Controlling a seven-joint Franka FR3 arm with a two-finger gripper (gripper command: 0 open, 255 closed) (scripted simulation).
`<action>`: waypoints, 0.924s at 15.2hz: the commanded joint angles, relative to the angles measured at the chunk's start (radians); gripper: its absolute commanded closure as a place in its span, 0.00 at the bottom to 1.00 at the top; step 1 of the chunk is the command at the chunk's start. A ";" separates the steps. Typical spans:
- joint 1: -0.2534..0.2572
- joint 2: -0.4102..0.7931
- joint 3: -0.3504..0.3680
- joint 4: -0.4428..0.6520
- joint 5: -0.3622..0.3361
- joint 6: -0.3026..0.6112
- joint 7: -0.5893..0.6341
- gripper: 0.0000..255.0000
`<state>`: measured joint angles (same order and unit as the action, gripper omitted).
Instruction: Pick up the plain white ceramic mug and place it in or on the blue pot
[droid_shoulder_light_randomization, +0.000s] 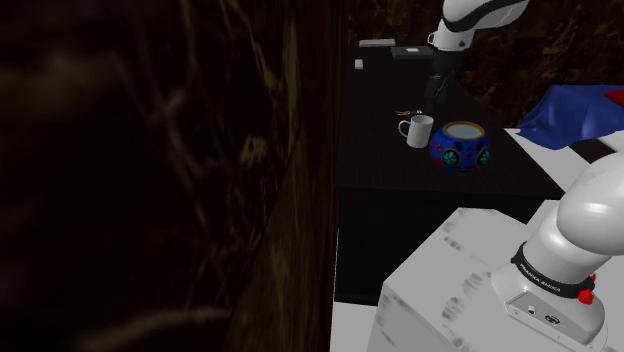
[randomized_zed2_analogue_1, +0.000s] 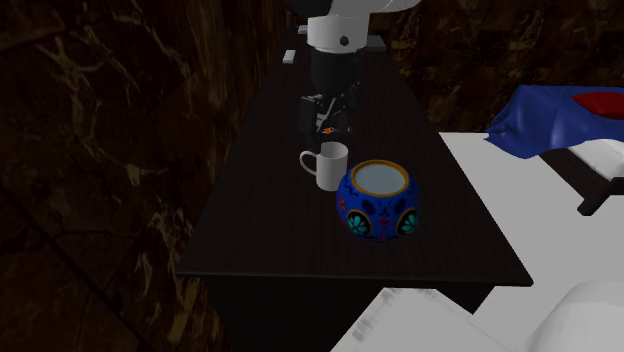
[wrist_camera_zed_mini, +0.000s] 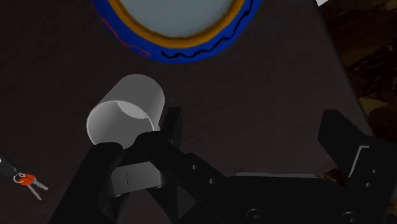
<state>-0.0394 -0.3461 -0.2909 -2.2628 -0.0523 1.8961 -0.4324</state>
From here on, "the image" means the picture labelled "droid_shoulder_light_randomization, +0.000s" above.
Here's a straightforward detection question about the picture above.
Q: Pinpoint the grey robot stand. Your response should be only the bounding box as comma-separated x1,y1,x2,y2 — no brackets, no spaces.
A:
366,206,624,352

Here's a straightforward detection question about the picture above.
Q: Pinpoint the blue cloth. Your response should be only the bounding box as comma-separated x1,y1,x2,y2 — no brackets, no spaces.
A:
517,84,624,151

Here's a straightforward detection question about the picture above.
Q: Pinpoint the blue patterned round pot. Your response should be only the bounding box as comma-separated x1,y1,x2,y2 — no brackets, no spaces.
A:
429,120,492,175

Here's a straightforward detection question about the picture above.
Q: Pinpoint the white mug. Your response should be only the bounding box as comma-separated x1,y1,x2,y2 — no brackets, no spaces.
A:
397,114,435,149

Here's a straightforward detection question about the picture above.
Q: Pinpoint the dark brown wooden cabinet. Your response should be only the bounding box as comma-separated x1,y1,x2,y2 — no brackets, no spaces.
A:
0,0,350,352

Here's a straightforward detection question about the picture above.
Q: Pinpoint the black table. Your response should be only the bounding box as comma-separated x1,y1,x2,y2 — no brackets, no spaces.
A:
333,40,566,307

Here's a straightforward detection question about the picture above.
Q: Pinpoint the dark grey flat box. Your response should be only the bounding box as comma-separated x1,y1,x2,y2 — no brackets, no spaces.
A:
390,45,436,61

